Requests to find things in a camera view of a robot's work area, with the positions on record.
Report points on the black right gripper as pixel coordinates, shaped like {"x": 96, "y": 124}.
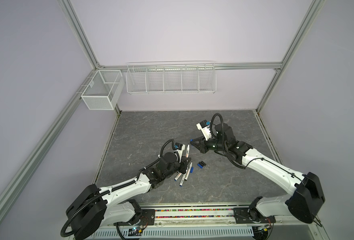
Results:
{"x": 203, "y": 144}

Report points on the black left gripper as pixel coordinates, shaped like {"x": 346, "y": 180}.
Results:
{"x": 184, "y": 164}

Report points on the white marker black tip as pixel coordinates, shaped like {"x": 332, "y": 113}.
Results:
{"x": 178, "y": 176}

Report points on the blue capped white marker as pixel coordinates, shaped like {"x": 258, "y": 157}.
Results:
{"x": 187, "y": 151}

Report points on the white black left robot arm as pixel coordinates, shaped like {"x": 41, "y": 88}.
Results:
{"x": 96, "y": 207}

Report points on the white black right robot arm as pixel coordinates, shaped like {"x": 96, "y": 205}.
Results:
{"x": 304, "y": 195}

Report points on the white marker blue end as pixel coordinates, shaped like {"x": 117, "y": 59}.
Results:
{"x": 188, "y": 172}

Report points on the white marker blue tip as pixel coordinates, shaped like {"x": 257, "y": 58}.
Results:
{"x": 183, "y": 179}

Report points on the white mesh box basket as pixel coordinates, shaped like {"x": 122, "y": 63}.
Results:
{"x": 103, "y": 90}

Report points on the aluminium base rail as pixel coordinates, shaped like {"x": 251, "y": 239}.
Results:
{"x": 209, "y": 215}

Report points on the white wire shelf basket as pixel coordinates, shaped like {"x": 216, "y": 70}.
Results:
{"x": 171, "y": 77}

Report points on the white vented cable duct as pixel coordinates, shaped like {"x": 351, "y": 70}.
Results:
{"x": 188, "y": 233}

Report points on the back aluminium frame beam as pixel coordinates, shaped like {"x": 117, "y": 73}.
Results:
{"x": 246, "y": 65}

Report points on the aluminium frame beam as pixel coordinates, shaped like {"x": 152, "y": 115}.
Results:
{"x": 246, "y": 65}
{"x": 31, "y": 164}

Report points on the right aluminium frame post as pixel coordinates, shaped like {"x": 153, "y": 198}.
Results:
{"x": 312, "y": 12}

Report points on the aluminium corner frame post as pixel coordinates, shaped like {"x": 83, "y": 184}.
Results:
{"x": 75, "y": 25}

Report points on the left aluminium frame beam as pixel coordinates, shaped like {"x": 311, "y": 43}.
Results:
{"x": 31, "y": 164}

